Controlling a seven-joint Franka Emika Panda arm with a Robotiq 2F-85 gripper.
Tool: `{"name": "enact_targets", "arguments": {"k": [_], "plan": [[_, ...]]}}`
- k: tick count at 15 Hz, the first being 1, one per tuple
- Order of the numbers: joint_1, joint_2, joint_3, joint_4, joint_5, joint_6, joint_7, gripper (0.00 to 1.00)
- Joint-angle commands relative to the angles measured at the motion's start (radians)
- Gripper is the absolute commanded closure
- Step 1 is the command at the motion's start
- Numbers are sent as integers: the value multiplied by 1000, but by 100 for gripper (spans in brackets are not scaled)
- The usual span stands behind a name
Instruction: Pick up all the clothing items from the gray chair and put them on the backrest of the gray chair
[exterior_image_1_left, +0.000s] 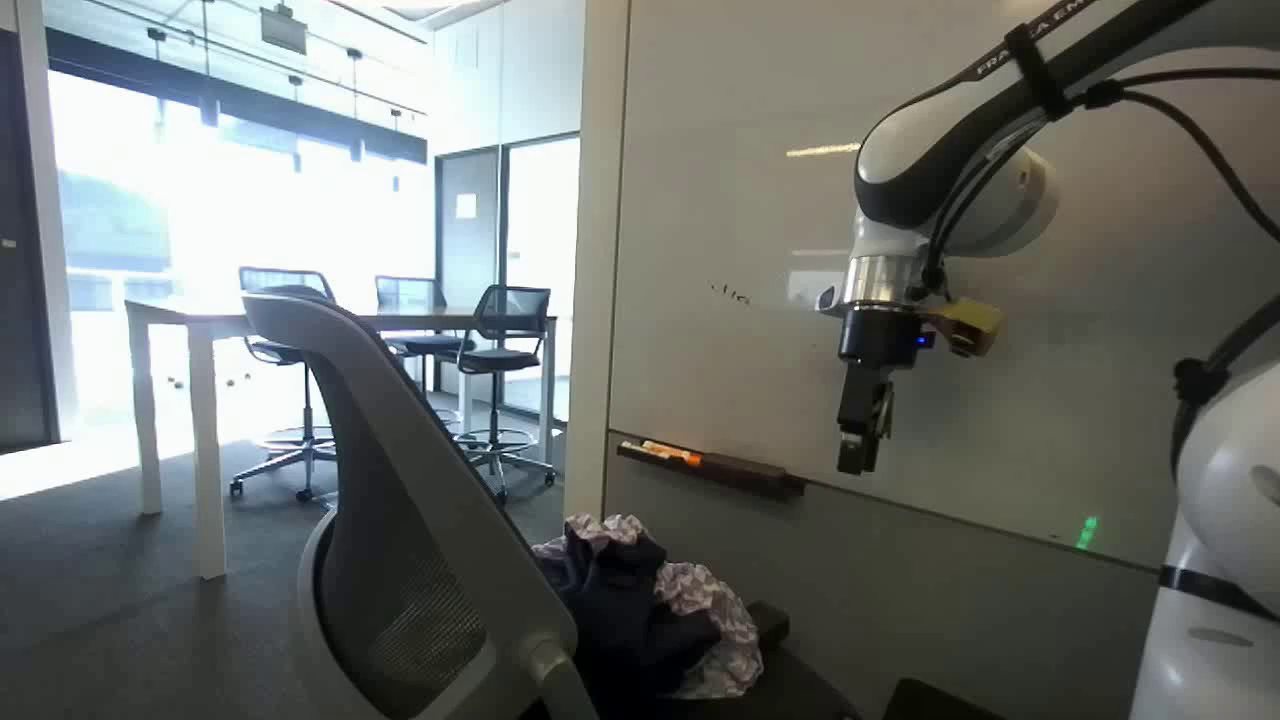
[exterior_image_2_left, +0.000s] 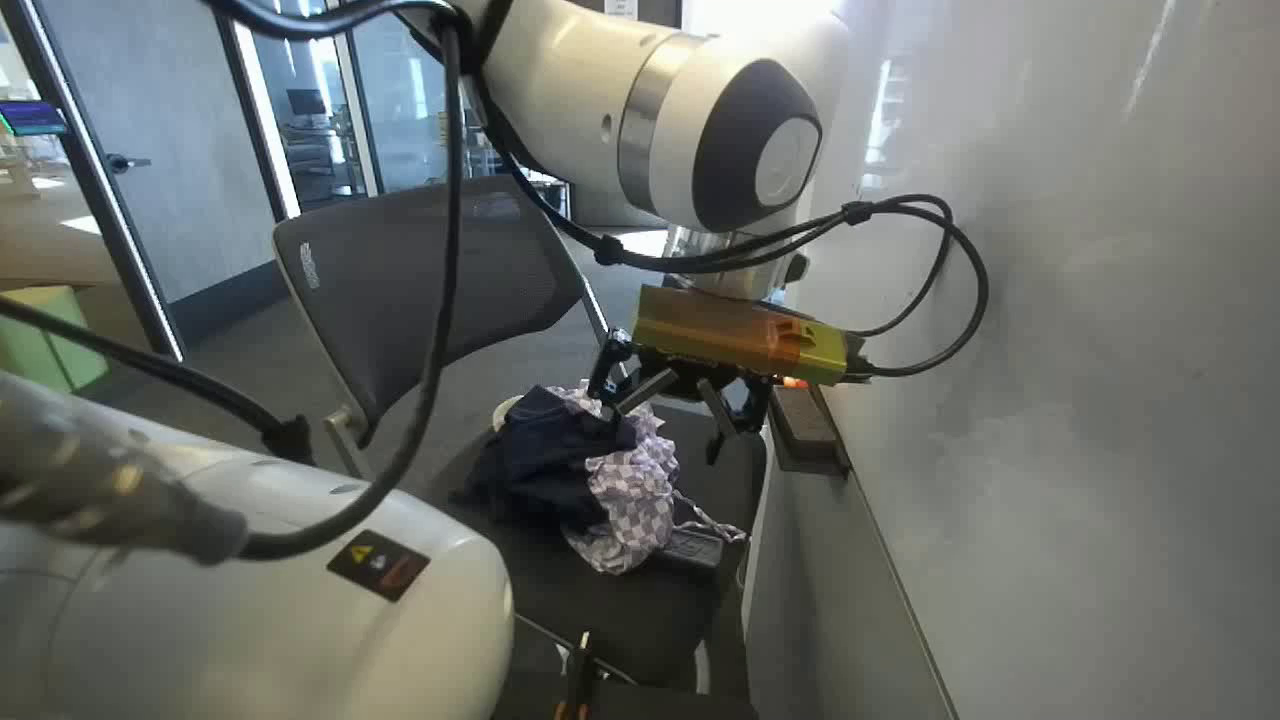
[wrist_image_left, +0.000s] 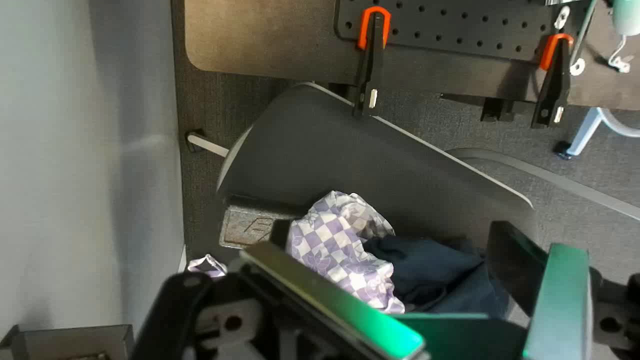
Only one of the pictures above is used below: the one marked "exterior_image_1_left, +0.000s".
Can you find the dark gray door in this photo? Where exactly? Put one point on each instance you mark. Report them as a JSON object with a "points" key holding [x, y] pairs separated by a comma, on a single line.
{"points": [[468, 227]]}

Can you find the whiteboard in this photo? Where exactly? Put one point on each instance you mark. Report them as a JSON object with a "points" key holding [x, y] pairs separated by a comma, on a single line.
{"points": [[743, 126]]}

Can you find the black mesh stool right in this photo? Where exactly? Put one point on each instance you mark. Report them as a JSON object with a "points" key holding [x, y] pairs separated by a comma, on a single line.
{"points": [[504, 332]]}

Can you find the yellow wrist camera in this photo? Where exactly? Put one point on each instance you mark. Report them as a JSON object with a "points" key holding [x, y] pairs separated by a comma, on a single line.
{"points": [[968, 327]]}

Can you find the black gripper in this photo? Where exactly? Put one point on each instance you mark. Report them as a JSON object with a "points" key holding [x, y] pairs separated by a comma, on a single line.
{"points": [[875, 345]]}

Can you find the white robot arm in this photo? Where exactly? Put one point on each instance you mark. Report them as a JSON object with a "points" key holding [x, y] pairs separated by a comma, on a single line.
{"points": [[948, 172]]}

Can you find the dark navy garment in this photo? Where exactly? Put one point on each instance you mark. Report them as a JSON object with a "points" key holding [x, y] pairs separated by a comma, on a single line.
{"points": [[628, 640]]}

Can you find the orange marker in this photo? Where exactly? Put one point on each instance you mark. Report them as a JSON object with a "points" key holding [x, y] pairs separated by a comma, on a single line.
{"points": [[669, 454]]}

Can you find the black marker tray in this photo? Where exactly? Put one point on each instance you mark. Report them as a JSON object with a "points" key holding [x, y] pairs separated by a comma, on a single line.
{"points": [[738, 474]]}

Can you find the white high table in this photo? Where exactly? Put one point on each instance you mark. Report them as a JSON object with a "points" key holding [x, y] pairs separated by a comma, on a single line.
{"points": [[202, 320]]}

